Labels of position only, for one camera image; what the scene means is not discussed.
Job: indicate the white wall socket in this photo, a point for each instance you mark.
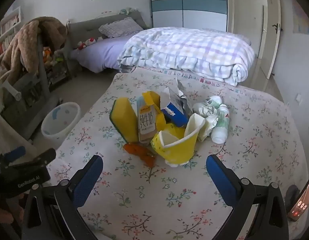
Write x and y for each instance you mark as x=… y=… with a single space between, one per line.
x=298 y=98

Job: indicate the cream fringed cloth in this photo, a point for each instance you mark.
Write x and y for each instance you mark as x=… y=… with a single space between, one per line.
x=12 y=135

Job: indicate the plaid ruffled pillow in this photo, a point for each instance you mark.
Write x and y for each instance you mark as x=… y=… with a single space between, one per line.
x=122 y=27

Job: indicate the smartphone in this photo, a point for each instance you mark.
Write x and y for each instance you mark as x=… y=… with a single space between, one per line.
x=298 y=206

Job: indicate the brown fleece blanket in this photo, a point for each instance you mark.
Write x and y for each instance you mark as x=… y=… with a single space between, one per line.
x=24 y=40

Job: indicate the white bookshelf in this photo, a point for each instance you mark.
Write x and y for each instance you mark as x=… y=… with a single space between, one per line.
x=7 y=30

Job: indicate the torn blue cardboard box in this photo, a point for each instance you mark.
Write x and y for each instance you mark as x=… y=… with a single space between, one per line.
x=178 y=118

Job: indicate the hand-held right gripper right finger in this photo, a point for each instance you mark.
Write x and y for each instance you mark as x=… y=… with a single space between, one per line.
x=220 y=180

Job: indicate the white plastic waste bin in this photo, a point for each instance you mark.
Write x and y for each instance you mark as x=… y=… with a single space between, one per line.
x=57 y=130

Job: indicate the white plastic bottle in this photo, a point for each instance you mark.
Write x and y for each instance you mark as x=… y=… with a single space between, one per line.
x=220 y=127
x=215 y=100

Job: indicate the yellow green sponge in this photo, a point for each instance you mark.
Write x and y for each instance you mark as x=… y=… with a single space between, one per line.
x=124 y=122

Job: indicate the red white plush toy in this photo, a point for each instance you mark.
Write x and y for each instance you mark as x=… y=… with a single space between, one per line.
x=88 y=42

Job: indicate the floral mat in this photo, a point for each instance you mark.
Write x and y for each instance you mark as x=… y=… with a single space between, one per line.
x=144 y=205

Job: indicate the plaid quilt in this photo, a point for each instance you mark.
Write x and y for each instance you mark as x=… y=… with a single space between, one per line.
x=189 y=52

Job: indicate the white door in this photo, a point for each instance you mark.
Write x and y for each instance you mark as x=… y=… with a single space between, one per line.
x=272 y=42

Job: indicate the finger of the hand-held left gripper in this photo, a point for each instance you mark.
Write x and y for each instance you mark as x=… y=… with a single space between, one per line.
x=42 y=158
x=15 y=153

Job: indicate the toy shelf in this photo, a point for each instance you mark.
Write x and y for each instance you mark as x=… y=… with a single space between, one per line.
x=57 y=72

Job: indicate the milk carton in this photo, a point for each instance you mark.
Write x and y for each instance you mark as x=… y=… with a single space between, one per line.
x=146 y=125

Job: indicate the grey bed headboard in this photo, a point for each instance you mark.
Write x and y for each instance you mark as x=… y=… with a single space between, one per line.
x=84 y=27

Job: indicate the lilac bed mattress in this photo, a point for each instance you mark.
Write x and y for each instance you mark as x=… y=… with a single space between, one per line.
x=102 y=52

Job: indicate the pale plush toy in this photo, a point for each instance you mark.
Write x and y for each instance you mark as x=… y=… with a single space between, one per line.
x=125 y=11

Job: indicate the white teal wardrobe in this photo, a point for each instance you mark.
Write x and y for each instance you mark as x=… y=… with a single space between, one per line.
x=189 y=5

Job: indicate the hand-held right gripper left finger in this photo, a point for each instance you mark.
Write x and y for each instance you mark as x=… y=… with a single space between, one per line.
x=88 y=180

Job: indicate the grey desk chair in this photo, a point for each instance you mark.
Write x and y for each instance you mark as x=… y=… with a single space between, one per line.
x=42 y=80

